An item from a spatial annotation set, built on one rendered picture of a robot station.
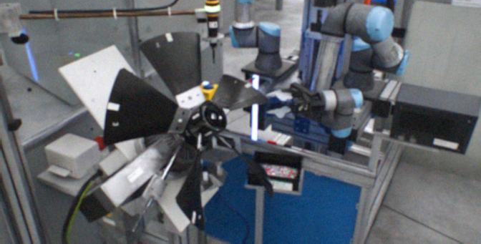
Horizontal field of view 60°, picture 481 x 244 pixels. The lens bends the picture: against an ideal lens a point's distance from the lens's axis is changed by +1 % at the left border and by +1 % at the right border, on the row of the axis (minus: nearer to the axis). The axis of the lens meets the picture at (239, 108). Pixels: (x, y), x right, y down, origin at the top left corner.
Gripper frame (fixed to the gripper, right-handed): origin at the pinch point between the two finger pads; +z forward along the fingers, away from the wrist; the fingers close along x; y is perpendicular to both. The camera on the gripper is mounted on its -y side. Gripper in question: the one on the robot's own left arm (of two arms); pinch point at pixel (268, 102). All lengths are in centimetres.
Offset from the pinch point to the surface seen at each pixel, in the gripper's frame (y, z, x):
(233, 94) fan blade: -6.4, 12.4, -0.5
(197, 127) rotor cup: 17.1, 28.5, -4.1
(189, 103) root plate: 6.5, 30.1, -6.6
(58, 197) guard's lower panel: -17, 89, 54
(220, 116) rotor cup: 12.7, 20.3, -4.5
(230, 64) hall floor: -314, -35, 152
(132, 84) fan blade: 19, 47, -23
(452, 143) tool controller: 26, -61, 6
